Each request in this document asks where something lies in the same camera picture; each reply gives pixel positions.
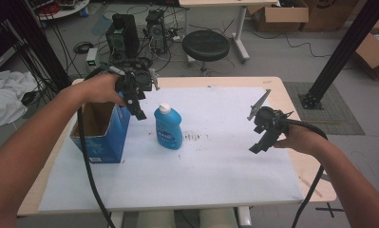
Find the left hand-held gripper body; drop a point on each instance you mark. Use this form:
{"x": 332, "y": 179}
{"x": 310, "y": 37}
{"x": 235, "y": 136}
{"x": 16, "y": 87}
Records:
{"x": 135, "y": 80}

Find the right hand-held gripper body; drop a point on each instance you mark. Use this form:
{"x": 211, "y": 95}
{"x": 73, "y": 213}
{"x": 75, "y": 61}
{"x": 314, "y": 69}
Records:
{"x": 271, "y": 122}

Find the blue bottle with white cap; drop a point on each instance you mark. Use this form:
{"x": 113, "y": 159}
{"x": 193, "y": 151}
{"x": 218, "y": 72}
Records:
{"x": 168, "y": 129}

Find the blue cardboard box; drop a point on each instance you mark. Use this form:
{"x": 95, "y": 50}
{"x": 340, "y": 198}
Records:
{"x": 111, "y": 142}

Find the person's left hand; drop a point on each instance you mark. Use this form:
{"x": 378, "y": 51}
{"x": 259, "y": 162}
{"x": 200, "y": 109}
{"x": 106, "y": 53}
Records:
{"x": 100, "y": 88}

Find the person's right hand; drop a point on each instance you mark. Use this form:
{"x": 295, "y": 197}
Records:
{"x": 304, "y": 137}

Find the black computer tower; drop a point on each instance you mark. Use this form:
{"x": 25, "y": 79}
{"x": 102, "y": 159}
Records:
{"x": 127, "y": 34}

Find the small white device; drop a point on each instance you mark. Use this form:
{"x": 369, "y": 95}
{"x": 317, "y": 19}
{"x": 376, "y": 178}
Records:
{"x": 91, "y": 58}

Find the open-sided computer tower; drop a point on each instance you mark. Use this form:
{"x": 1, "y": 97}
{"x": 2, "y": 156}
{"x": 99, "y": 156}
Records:
{"x": 157, "y": 31}

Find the white power strip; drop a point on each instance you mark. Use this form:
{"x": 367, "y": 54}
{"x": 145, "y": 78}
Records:
{"x": 176, "y": 38}

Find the grey floor mat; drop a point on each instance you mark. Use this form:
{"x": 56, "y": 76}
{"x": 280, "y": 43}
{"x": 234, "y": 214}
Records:
{"x": 342, "y": 117}

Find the black round stool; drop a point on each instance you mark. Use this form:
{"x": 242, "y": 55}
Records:
{"x": 206, "y": 46}

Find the round white table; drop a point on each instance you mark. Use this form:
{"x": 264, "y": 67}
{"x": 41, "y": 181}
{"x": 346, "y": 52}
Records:
{"x": 70, "y": 12}

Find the open brown cardboard box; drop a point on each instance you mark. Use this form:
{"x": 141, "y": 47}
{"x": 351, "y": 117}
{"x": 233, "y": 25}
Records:
{"x": 279, "y": 19}

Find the large brown cardboard box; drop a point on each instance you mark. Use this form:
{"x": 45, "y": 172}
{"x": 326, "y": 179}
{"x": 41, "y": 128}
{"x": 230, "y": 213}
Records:
{"x": 329, "y": 15}

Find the white-legged wooden table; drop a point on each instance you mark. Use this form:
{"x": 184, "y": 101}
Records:
{"x": 228, "y": 2}

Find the tilted brown cardboard box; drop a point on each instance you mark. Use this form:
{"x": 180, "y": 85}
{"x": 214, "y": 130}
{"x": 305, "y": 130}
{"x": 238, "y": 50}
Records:
{"x": 372, "y": 52}

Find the white cloth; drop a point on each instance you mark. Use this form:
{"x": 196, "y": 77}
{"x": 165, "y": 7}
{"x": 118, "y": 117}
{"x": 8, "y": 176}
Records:
{"x": 3, "y": 95}

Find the grey metal frame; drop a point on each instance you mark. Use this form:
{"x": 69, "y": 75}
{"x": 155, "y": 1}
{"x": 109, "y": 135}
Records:
{"x": 6, "y": 55}

